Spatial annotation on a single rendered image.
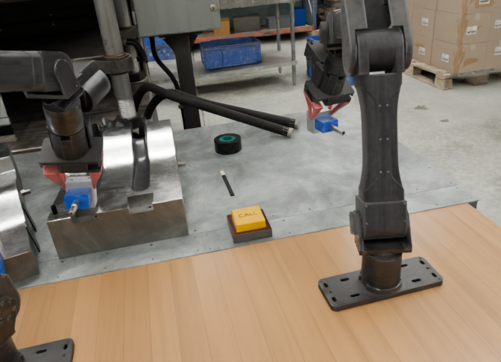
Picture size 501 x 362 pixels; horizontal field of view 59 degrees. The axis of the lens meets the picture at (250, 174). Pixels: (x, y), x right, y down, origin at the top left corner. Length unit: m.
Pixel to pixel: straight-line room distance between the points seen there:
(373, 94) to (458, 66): 3.90
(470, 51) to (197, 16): 3.31
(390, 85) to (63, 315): 0.64
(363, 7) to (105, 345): 0.64
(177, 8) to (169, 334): 1.19
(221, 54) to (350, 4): 3.97
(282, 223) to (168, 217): 0.24
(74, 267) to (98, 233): 0.08
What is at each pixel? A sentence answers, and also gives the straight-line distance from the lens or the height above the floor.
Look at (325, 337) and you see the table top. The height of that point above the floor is 0.80.
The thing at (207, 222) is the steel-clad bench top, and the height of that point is 0.80.
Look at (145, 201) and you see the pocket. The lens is 0.94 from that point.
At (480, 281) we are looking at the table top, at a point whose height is 0.80.
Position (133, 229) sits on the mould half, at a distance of 0.92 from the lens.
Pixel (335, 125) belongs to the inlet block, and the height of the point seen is 0.93.
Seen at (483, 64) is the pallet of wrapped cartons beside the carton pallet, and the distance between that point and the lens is 4.72.
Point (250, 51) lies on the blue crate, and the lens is 4.70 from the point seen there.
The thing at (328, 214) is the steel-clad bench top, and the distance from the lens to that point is 0.96.
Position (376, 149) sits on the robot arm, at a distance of 0.69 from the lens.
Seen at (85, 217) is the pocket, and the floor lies 0.86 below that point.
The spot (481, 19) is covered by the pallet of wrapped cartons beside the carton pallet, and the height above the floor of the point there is 0.61.
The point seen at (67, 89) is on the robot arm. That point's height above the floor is 1.15.
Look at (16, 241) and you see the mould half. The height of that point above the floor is 0.86.
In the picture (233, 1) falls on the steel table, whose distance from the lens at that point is 4.41.
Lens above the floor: 1.32
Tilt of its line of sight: 27 degrees down
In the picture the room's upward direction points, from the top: 5 degrees counter-clockwise
